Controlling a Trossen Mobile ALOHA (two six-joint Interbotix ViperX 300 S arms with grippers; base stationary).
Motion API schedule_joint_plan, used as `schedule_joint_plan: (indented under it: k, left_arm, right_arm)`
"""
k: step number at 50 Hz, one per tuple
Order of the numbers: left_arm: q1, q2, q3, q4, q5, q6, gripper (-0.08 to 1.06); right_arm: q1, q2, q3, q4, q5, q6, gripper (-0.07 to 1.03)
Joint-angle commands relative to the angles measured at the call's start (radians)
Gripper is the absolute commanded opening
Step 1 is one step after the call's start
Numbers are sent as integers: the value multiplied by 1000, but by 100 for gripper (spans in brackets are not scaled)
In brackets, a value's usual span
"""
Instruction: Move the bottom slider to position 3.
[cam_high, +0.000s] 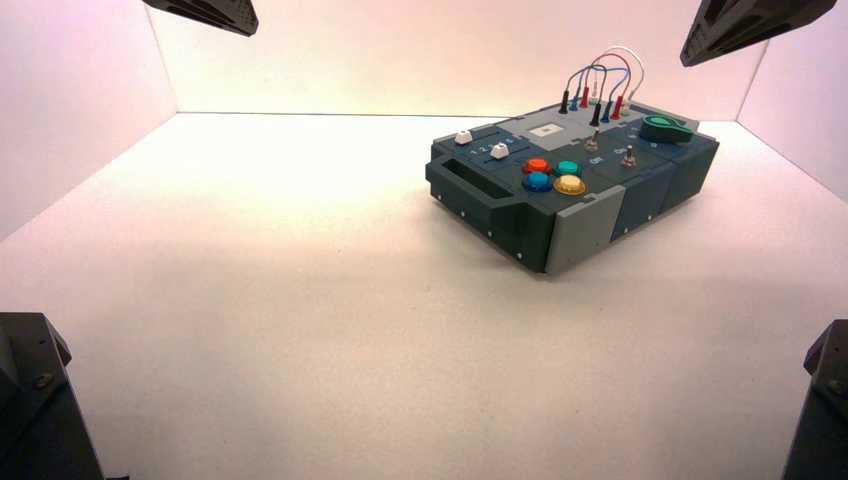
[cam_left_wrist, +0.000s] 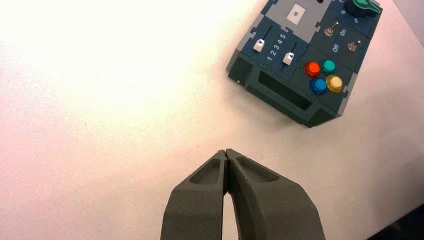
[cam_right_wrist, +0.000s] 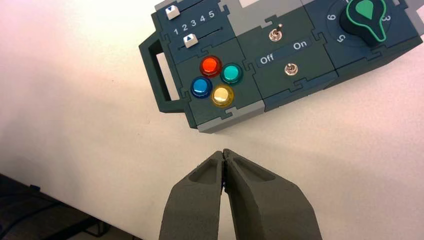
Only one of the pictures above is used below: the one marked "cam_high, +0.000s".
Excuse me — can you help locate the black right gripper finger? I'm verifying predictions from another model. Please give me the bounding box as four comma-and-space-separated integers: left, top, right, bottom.
680, 0, 838, 68

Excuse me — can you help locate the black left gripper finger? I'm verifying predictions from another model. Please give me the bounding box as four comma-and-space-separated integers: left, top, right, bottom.
142, 0, 260, 38

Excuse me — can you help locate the green rotary knob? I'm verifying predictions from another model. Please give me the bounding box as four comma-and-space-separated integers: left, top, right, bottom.
638, 114, 696, 145

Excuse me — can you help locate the yellow round push button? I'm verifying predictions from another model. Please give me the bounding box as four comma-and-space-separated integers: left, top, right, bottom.
553, 174, 588, 198

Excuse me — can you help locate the dark teal control box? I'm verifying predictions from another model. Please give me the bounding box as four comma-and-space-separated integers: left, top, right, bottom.
424, 100, 721, 276

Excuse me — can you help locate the white plug jumper cable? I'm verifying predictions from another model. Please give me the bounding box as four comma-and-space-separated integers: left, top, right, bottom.
590, 44, 647, 118

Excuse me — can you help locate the red plug jumper cable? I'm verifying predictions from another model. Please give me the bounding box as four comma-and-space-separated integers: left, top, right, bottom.
579, 52, 634, 122

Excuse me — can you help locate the blue plug jumper cable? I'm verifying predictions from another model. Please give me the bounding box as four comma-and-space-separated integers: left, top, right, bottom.
569, 65, 631, 125

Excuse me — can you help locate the black plug jumper cable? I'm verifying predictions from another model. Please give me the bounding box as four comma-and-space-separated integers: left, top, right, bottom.
559, 64, 603, 128

